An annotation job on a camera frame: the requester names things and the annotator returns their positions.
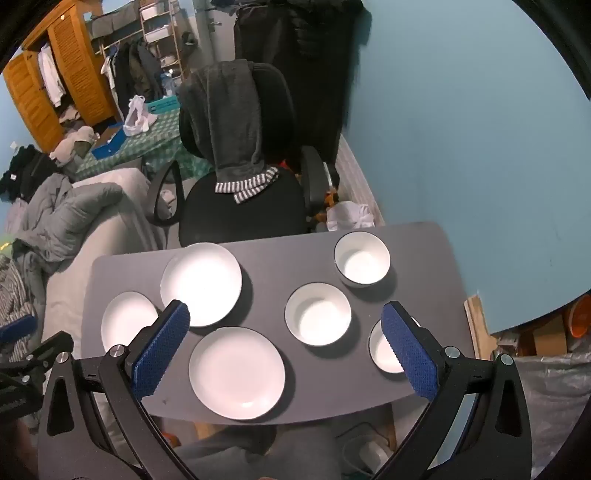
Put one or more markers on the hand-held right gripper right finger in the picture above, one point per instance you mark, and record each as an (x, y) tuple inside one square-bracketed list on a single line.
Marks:
[(411, 355)]

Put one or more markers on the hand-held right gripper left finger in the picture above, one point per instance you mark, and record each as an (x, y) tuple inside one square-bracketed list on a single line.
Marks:
[(161, 350)]

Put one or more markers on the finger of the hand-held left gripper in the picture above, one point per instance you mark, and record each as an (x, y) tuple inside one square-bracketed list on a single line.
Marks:
[(41, 353), (18, 328)]

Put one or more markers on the white bowl with dark rim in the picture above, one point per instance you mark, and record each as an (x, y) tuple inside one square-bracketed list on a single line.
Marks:
[(317, 321), (362, 265), (381, 353)]

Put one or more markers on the white plate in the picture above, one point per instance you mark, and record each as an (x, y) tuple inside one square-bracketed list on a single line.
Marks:
[(124, 321), (236, 373), (203, 277)]

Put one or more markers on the striped cloth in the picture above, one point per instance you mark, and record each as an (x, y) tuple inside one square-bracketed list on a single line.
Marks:
[(16, 290)]

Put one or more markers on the wooden board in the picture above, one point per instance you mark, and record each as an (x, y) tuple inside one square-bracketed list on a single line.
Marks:
[(478, 327)]

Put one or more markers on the light green cloth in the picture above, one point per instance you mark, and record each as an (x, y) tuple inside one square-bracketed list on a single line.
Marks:
[(5, 244)]

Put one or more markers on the white plastic container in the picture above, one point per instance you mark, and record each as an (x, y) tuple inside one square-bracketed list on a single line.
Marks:
[(364, 457)]

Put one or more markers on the grey duvet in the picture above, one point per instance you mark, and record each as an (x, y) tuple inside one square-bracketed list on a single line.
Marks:
[(60, 217)]

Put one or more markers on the cardboard box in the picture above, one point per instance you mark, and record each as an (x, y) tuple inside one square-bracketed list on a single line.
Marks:
[(549, 339)]

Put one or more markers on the silver plastic sheet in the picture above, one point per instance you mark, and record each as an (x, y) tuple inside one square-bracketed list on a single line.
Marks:
[(549, 406)]

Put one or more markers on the white floor bag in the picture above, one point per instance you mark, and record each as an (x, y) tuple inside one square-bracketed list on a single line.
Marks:
[(351, 216)]

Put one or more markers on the black clothes pile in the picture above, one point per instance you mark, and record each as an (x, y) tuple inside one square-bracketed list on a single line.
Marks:
[(25, 170)]

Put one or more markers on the black office chair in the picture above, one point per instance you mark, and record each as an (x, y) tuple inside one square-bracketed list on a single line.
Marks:
[(240, 212)]

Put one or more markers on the orange basin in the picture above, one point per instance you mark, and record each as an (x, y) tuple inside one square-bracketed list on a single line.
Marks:
[(581, 318)]

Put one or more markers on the orange snack packet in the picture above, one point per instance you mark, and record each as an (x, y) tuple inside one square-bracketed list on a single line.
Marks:
[(327, 201)]

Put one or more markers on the beige clothes pile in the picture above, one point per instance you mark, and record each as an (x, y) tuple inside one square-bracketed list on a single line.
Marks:
[(74, 145)]

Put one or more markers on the blue box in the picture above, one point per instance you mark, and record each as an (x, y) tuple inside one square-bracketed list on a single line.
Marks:
[(108, 146)]

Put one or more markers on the green checkered tablecloth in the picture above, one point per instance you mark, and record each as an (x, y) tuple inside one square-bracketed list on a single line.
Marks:
[(152, 138)]

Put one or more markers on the white plastic bag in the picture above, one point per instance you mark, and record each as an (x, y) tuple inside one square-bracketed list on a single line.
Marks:
[(135, 117)]

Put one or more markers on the grey garment with striped cuffs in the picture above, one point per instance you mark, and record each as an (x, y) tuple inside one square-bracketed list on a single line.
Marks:
[(226, 120)]

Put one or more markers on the teal crate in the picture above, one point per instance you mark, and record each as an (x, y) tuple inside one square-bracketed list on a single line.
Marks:
[(162, 105)]

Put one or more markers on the white hanging shirt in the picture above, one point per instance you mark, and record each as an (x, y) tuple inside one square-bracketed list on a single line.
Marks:
[(51, 74)]

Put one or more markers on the orange wooden wardrobe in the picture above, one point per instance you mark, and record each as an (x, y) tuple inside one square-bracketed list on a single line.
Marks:
[(74, 60)]

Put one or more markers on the dark hanging clothes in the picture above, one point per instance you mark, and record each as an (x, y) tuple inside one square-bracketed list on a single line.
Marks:
[(136, 69)]

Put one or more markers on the grey storage bag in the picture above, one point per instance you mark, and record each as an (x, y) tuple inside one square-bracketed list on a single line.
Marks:
[(115, 25)]

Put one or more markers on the white shelf unit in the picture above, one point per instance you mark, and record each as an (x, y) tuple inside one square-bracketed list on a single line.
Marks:
[(159, 32)]

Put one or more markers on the grey door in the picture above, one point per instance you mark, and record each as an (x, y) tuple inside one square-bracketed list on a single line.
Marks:
[(212, 27)]

